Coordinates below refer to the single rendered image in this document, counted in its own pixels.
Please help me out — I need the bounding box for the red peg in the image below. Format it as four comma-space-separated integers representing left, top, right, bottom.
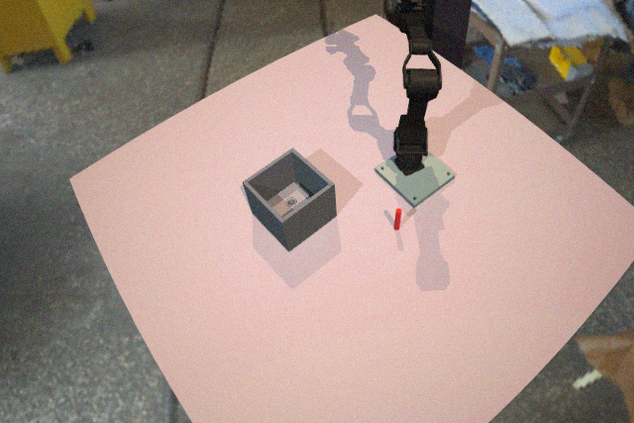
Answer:
394, 209, 402, 230

